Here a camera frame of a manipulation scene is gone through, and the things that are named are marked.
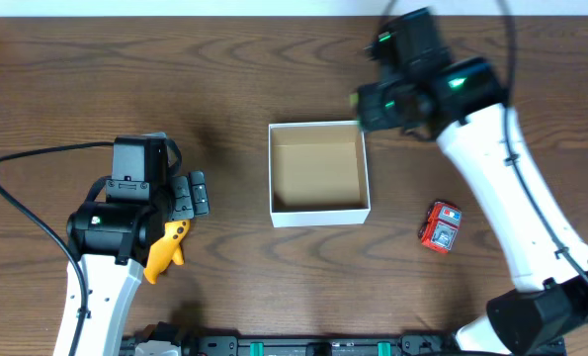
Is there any white cardboard box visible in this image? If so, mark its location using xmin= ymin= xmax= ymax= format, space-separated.
xmin=268 ymin=121 xmax=371 ymax=228

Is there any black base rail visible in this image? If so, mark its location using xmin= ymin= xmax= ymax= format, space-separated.
xmin=118 ymin=322 xmax=464 ymax=356

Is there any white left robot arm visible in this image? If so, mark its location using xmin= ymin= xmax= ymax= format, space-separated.
xmin=54 ymin=171 xmax=210 ymax=355

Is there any red toy car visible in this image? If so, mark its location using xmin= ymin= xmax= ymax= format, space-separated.
xmin=418 ymin=201 xmax=462 ymax=254

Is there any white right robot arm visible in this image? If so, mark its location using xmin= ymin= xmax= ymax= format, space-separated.
xmin=355 ymin=58 xmax=588 ymax=355

